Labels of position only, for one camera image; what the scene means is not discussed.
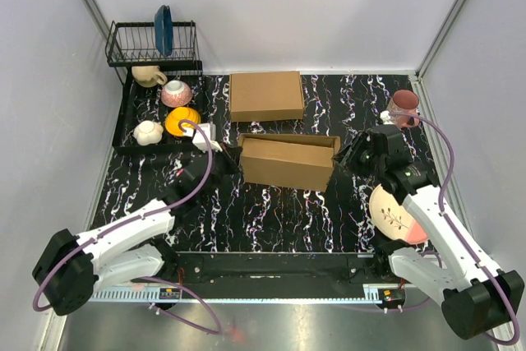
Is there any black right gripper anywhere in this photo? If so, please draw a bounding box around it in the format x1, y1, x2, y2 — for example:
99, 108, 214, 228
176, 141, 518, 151
332, 130, 385, 178

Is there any brown cardboard box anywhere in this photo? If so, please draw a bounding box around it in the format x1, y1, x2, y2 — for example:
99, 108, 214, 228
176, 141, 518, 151
229, 71, 305, 122
238, 133, 340, 192

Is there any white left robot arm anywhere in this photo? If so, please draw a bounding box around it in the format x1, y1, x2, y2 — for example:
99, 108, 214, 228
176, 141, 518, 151
32, 143, 242, 316

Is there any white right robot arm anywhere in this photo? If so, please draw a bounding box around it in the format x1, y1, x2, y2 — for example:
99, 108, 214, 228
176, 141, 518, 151
335, 124, 525, 345

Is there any closed brown cardboard box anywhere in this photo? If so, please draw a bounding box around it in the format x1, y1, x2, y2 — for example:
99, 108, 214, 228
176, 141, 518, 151
229, 71, 305, 122

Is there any orange yellow ribbed bowl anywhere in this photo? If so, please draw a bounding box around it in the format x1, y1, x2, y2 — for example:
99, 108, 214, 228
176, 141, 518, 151
164, 107, 201, 137

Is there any cream pink floral plate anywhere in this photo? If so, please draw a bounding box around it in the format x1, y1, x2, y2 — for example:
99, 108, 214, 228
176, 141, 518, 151
369, 185, 428, 245

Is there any pink patterned mug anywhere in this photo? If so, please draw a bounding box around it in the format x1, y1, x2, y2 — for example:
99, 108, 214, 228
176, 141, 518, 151
387, 90, 419, 128

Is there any pink patterned bowl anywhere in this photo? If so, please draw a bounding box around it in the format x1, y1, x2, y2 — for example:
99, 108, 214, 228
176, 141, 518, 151
161, 80, 193, 108

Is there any white flower-shaped cup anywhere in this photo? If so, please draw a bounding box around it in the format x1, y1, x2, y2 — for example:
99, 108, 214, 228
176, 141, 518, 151
133, 120, 164, 146

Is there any cream ceramic mug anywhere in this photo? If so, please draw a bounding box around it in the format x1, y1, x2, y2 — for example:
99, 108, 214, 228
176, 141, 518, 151
131, 65, 168, 88

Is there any blue plate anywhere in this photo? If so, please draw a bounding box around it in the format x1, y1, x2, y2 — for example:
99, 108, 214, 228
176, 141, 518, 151
154, 5, 173, 57

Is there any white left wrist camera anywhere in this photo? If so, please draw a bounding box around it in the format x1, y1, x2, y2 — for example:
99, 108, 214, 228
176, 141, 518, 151
184, 122, 223, 153

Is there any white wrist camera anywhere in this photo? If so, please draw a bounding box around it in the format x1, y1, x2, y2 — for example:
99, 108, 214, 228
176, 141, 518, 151
380, 110, 395, 125
184, 122, 223, 153

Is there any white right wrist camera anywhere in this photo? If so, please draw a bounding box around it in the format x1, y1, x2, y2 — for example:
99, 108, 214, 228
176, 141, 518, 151
380, 110, 395, 125

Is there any black wire dish rack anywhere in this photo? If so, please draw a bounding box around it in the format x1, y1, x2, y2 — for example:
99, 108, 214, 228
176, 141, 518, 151
105, 21, 207, 155

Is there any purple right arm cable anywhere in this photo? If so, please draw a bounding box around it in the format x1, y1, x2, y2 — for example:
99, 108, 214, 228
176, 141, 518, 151
336, 109, 521, 345

